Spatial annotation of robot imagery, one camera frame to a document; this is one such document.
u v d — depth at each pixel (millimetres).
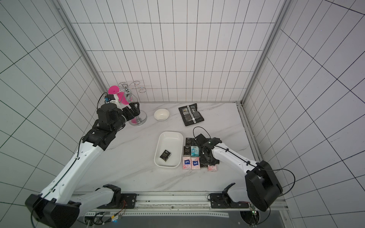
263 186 410
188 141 945
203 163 741
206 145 608
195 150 896
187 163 838
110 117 514
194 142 711
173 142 906
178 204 726
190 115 1091
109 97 598
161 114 1069
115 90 876
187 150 899
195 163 842
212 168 817
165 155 874
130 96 900
